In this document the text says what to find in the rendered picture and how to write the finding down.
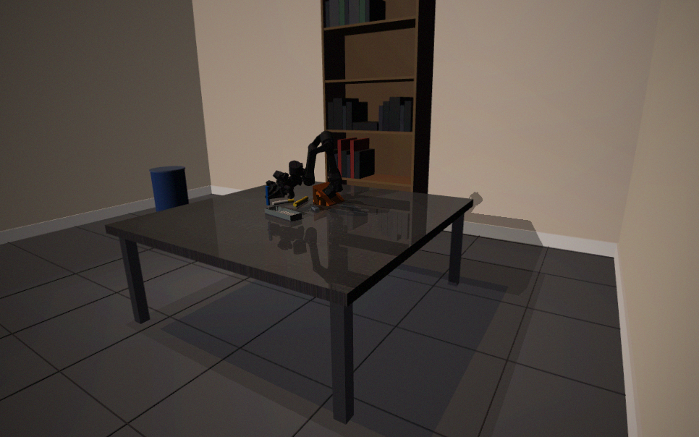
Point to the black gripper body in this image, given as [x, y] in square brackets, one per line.
[287, 188]

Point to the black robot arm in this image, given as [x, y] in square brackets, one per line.
[299, 174]

